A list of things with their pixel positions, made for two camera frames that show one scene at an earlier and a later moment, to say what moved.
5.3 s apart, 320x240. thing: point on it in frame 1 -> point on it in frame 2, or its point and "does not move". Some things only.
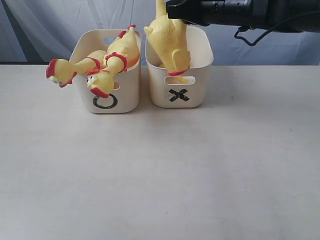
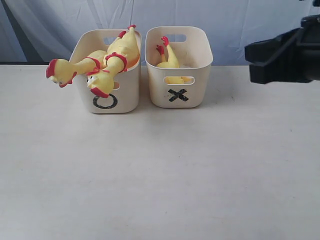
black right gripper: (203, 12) -> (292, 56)
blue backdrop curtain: (34, 32) does not move
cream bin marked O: (124, 97) does not move
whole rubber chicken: (122, 55) does not move
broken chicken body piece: (168, 37) -> (172, 62)
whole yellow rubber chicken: (62, 72) does not move
